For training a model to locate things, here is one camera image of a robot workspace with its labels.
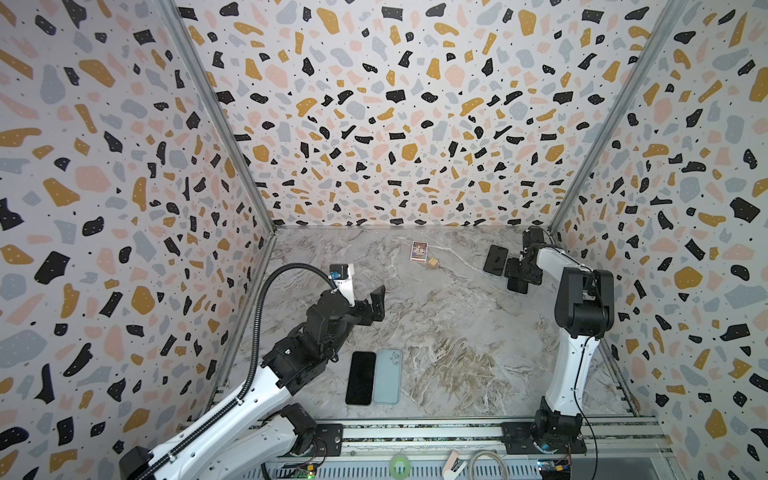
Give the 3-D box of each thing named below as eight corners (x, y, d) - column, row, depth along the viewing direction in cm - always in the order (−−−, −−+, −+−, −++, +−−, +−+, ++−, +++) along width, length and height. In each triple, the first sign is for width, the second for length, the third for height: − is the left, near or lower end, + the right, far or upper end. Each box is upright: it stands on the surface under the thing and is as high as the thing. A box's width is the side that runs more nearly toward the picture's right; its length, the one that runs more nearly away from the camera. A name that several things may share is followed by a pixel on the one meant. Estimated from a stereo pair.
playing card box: (410, 262, 114) (410, 258, 112) (410, 245, 119) (410, 241, 117) (428, 262, 114) (428, 258, 112) (427, 245, 119) (427, 241, 117)
